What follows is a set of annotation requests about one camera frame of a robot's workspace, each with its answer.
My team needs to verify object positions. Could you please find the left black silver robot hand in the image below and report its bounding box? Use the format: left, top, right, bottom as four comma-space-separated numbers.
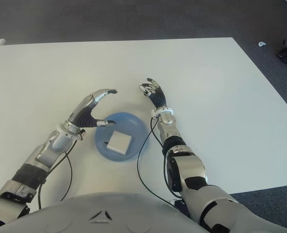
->
65, 88, 118, 131

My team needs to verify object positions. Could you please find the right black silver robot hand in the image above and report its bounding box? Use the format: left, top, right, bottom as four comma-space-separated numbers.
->
138, 78, 169, 109

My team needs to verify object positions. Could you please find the white wall charger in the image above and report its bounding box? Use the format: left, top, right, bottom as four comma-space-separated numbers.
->
105, 130, 132, 155

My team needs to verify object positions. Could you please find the blue plastic plate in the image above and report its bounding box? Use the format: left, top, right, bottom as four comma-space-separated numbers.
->
94, 112, 149, 162

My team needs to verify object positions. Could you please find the grey robot torso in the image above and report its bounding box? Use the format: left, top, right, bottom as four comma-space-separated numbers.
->
0, 191, 207, 233

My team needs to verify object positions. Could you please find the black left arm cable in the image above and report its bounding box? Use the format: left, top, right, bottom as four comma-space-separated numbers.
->
37, 139, 73, 209

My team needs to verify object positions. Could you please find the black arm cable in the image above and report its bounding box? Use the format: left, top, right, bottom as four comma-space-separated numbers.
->
136, 116, 183, 203
37, 139, 73, 209

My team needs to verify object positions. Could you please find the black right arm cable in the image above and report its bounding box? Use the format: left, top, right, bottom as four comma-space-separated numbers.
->
136, 116, 183, 203

